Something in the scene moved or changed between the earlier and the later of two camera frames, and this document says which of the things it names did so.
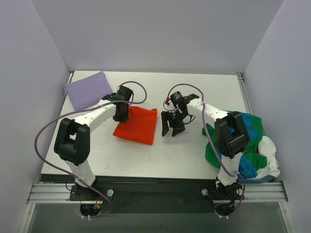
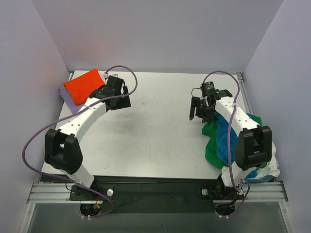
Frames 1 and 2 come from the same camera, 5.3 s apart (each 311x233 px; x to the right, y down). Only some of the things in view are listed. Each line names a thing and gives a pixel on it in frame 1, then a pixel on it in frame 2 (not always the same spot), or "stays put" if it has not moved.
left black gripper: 120,115 to 122,102
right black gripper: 173,120 to 198,109
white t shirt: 267,147 stays put
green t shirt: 250,152 stays put
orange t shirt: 140,126 to 79,88
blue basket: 263,179 stays put
